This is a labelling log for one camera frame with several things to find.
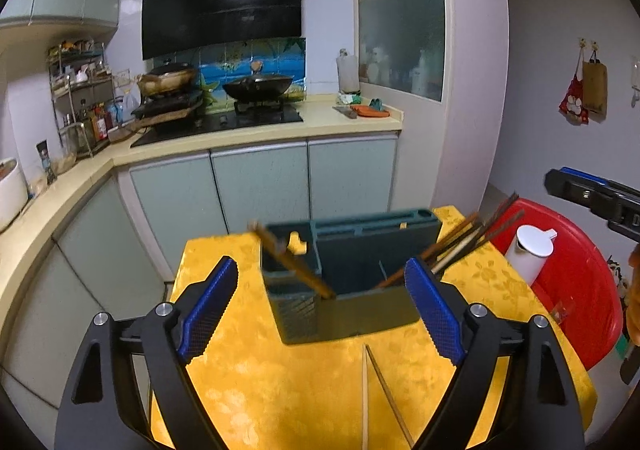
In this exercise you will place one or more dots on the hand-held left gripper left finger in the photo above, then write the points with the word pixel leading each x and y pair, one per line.
pixel 207 315

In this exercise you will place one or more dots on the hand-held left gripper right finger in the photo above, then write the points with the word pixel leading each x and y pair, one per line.
pixel 435 315

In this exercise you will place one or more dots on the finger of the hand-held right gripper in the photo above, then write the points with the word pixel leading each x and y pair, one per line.
pixel 585 176
pixel 575 190

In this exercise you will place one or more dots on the pale wooden chopstick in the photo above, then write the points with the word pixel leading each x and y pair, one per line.
pixel 457 255
pixel 392 400

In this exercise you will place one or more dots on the dark slim chopstick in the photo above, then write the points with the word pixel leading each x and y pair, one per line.
pixel 500 211

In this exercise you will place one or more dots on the bunch of dark wooden chopsticks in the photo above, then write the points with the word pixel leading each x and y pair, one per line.
pixel 460 237

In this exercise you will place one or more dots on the dark green utensil holder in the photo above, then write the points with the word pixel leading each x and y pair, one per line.
pixel 355 270

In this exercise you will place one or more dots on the brown wooden chopstick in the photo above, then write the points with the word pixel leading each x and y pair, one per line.
pixel 295 263

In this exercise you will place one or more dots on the person's right forearm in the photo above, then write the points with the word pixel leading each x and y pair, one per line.
pixel 635 295

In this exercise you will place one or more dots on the cartoon sticker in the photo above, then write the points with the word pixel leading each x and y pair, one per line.
pixel 619 277

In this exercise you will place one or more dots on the red plastic basin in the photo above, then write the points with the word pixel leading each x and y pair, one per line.
pixel 580 280

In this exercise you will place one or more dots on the red hanging bag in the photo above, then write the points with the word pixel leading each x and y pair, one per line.
pixel 574 100

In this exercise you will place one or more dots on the white pitcher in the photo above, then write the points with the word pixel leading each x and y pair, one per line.
pixel 527 252

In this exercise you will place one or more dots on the brown hanging bag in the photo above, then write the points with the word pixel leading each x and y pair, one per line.
pixel 595 85

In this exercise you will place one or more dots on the clear plastic wrapper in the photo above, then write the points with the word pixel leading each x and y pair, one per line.
pixel 561 312

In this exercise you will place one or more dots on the yellow floral tablecloth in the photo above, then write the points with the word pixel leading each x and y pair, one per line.
pixel 300 380

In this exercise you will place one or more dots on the pale green base cabinets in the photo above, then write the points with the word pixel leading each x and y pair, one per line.
pixel 260 185

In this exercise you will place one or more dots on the black gas hob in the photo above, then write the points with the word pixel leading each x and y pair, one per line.
pixel 220 128

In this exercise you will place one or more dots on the orange cloth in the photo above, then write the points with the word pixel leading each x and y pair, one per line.
pixel 370 111

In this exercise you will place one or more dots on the beige kitchen countertop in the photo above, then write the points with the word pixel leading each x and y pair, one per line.
pixel 320 124

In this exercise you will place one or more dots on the kitchen knife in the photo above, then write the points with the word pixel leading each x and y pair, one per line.
pixel 345 112

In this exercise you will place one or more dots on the clear plastic bottle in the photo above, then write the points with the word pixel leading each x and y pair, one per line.
pixel 130 105

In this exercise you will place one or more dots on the white rice cooker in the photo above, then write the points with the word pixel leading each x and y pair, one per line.
pixel 10 195

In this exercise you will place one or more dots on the black wok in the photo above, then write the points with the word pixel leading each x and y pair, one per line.
pixel 257 86

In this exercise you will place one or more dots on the frosted glass window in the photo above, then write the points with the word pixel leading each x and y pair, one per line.
pixel 400 15

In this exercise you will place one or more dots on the metal spice rack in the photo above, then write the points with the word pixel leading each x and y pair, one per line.
pixel 82 95

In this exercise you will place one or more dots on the plastic oil jug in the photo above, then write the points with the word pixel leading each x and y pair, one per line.
pixel 348 73

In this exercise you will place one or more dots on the blue beach backsplash sticker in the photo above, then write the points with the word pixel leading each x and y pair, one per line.
pixel 275 58

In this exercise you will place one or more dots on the white wall hook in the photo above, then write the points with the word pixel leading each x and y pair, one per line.
pixel 635 83

